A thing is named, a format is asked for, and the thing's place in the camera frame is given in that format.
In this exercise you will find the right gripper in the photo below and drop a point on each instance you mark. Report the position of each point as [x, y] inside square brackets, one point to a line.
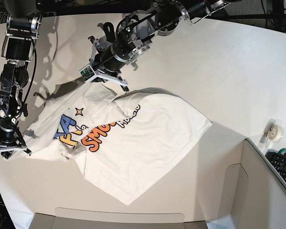
[11, 140]

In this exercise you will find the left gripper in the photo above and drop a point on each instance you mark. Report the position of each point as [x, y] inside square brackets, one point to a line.
[106, 63]

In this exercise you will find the white printed t-shirt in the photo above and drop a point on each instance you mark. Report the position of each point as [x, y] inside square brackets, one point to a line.
[122, 145]

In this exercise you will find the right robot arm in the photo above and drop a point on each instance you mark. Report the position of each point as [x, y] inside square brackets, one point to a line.
[19, 48]

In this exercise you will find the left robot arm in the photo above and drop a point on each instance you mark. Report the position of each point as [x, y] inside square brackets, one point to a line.
[123, 44]

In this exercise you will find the clear tape dispenser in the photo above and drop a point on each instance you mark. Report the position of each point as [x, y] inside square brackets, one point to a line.
[273, 133]

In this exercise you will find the grey cardboard box right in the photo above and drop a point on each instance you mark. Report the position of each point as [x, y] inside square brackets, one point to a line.
[254, 194]

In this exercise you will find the green tape roll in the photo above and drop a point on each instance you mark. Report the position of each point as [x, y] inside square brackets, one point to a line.
[282, 151]

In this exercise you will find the black computer keyboard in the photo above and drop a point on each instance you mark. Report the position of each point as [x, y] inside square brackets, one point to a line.
[278, 161]

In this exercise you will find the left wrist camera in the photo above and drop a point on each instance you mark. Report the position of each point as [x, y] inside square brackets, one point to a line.
[88, 74]

